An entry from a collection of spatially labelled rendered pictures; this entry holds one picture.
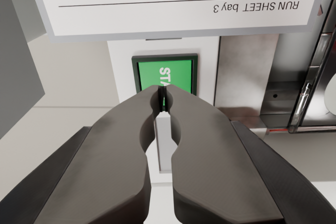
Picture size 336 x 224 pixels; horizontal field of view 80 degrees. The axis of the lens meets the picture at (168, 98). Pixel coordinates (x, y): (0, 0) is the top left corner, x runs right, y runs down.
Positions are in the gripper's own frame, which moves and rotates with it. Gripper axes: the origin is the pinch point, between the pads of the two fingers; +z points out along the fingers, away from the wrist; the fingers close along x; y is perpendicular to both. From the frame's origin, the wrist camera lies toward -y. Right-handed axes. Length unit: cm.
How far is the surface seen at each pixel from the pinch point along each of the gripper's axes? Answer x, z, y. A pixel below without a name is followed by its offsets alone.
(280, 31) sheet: 9.3, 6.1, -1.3
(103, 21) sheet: -4.6, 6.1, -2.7
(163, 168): -1.0, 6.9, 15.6
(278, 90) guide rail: 17.3, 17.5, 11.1
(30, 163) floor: -119, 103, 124
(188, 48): 2.1, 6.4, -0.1
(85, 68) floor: -51, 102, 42
